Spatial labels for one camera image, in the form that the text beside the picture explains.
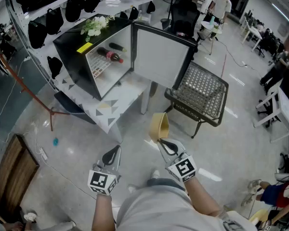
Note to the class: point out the dark cola bottle red label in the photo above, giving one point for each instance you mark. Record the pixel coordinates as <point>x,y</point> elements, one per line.
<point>109,55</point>

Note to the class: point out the row of black bags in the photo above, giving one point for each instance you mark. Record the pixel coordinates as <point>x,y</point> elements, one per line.
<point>54,20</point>

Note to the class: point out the person's white right shoe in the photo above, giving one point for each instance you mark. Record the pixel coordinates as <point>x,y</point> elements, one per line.
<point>155,174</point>

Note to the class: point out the orange metal coat stand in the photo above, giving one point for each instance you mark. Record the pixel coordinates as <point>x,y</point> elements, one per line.
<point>24,88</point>

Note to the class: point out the black mini fridge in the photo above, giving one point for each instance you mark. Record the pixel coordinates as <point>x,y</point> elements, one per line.
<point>72,56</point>

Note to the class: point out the person's white left shoe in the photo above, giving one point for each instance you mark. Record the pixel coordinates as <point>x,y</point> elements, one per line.
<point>133,188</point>

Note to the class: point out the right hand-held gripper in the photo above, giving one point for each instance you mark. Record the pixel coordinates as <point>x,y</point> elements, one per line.
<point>184,168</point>

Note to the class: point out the white power strip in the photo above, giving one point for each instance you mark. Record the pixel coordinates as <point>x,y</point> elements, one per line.
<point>43,153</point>

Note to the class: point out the white table with triangle-pattern cloth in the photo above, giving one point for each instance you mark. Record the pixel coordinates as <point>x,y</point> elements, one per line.
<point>115,97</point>

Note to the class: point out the teal bottle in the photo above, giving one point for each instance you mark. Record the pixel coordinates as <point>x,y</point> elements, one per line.
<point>212,20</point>

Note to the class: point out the black mesh office chair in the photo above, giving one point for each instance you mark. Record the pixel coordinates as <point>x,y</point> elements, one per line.
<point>184,16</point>

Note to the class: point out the white desk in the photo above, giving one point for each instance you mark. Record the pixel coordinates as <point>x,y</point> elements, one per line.
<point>285,107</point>
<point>253,31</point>

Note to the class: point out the white shelving unit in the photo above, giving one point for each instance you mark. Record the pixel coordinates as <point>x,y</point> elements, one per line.
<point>115,2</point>

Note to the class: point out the person's white shoe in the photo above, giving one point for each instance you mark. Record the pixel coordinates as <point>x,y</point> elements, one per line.
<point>155,174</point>
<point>133,188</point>

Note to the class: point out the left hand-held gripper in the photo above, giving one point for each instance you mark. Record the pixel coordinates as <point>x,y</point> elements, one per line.
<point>100,180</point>

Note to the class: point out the dark lattice metal chair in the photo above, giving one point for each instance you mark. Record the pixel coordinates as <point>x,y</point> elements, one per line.
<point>200,88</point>

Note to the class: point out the person's dark trousers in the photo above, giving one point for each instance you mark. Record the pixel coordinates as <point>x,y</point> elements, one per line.
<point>166,183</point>

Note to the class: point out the person's right forearm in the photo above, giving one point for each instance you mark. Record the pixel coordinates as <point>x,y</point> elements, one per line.
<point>202,196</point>

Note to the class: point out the brown wooden platform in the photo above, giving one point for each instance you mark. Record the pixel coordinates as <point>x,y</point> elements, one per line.
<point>12,174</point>

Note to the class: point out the small potted plant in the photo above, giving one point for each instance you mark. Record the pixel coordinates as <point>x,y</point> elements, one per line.
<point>216,27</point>

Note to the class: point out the white artificial flower bouquet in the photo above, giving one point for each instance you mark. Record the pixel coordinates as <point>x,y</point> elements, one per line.
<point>95,25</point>

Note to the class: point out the teal crumpled scrap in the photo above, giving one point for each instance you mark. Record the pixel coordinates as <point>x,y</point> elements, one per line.
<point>56,142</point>

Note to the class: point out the dark blue padded chair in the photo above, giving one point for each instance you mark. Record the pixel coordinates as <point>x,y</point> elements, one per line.
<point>69,106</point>

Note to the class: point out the white plastic box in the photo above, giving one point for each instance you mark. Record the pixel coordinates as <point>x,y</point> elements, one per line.
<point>156,125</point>

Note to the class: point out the round white side table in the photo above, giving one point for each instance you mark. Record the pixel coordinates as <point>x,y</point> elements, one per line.
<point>208,26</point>

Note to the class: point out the person's white shirt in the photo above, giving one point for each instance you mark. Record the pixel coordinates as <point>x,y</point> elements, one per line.
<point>159,210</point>

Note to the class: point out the person's left forearm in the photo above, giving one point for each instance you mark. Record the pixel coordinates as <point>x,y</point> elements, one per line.
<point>103,213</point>

